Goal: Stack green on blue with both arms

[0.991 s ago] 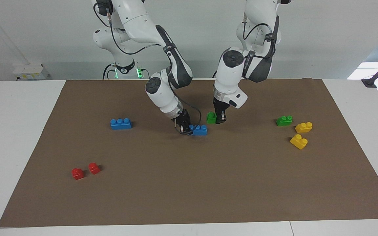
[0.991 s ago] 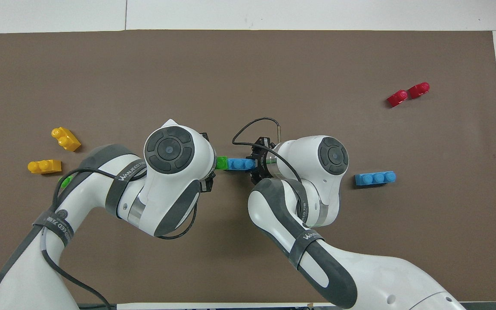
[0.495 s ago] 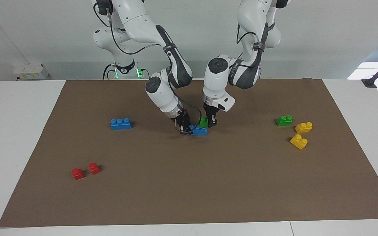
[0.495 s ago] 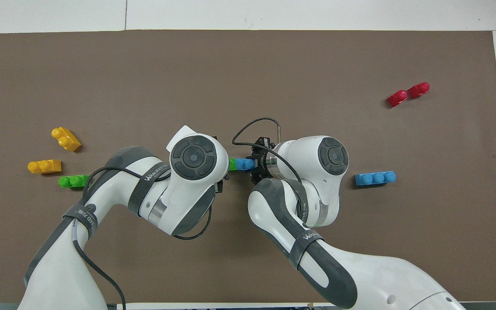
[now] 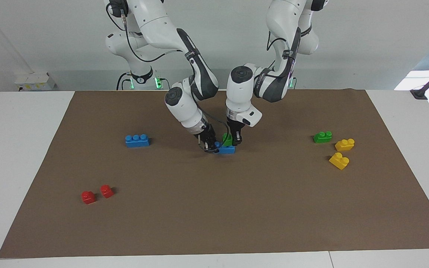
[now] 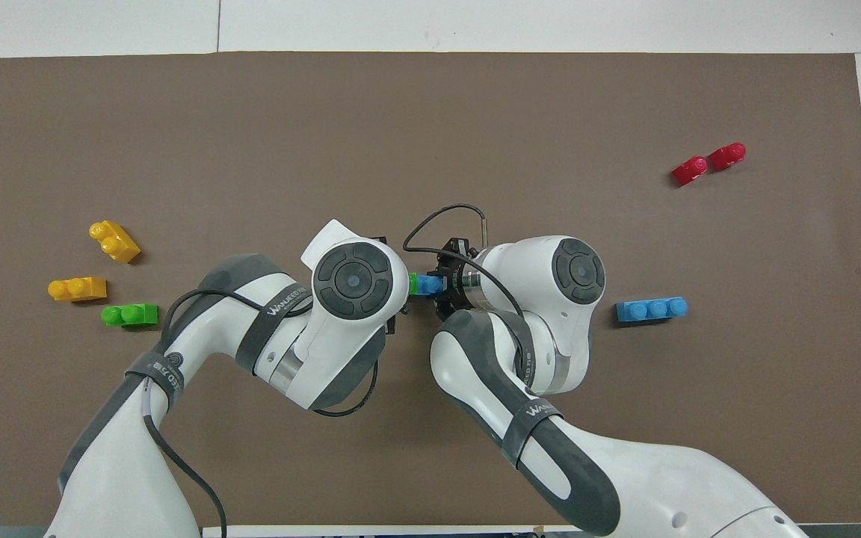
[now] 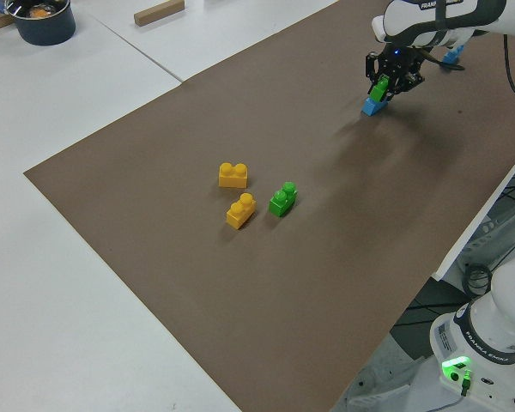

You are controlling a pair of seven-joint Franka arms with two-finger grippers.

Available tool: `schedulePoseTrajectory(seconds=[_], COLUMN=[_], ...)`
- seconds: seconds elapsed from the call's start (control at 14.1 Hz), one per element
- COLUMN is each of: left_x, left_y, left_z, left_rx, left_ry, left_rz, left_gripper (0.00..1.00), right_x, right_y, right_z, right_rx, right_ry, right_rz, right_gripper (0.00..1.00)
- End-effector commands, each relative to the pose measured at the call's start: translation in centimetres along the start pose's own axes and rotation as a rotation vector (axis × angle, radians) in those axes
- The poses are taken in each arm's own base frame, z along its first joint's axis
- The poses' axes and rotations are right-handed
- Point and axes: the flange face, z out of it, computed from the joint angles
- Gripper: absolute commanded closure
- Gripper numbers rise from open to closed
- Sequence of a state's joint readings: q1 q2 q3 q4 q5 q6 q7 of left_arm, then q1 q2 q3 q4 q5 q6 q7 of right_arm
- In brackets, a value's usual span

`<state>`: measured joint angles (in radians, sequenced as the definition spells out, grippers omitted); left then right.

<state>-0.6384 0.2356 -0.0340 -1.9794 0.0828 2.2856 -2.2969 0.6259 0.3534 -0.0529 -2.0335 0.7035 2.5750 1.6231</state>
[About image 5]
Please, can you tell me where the blue three-stud toy brick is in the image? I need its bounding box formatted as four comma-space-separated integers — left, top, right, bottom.
125, 134, 150, 148
214, 141, 236, 155

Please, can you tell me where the white wall socket box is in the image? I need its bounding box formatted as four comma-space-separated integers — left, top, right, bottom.
14, 72, 57, 92

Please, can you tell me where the black right base cable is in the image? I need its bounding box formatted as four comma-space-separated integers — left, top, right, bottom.
116, 72, 131, 91

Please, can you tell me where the yellow two-stud toy brick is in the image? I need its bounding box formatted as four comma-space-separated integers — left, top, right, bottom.
335, 138, 355, 151
328, 152, 350, 170

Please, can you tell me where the brown table mat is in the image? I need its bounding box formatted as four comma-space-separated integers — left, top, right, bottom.
0, 89, 429, 258

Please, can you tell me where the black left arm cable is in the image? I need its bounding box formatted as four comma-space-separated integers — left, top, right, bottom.
266, 31, 294, 72

